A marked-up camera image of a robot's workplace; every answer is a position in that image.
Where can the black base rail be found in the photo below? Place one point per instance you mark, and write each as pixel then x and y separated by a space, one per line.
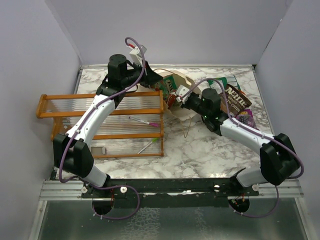
pixel 168 193

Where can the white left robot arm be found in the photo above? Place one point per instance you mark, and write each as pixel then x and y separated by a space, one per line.
pixel 71 150

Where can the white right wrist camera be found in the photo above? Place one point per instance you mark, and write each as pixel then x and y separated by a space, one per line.
pixel 182 93

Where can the green-capped pen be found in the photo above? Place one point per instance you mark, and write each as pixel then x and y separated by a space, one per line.
pixel 150 143

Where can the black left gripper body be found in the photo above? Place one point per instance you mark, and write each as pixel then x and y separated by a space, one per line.
pixel 145 80

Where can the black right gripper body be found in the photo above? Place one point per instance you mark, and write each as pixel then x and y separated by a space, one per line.
pixel 194 103

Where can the purple snack bag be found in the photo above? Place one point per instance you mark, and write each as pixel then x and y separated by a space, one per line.
pixel 246 118

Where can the beige paper bag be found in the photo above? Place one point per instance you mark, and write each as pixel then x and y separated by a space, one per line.
pixel 176 112

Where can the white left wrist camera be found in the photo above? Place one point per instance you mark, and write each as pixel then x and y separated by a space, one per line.
pixel 136 55

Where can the brown snack bag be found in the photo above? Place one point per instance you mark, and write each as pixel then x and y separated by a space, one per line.
pixel 236 100

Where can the green snack bag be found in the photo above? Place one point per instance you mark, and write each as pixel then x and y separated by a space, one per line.
pixel 228 80

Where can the red Doritos bag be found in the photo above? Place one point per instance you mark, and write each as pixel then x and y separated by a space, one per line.
pixel 170 100

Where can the teal cherry candy bag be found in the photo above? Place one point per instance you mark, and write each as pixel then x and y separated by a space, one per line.
pixel 167 86

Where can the orange wooden rack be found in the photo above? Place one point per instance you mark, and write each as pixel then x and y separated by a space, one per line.
pixel 122 137

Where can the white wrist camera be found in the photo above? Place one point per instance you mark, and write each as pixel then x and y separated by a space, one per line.
pixel 182 93
pixel 136 55

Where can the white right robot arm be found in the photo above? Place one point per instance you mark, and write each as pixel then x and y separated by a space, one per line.
pixel 278 160

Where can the pink-capped pen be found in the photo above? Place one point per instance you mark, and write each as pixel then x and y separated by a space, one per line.
pixel 143 121

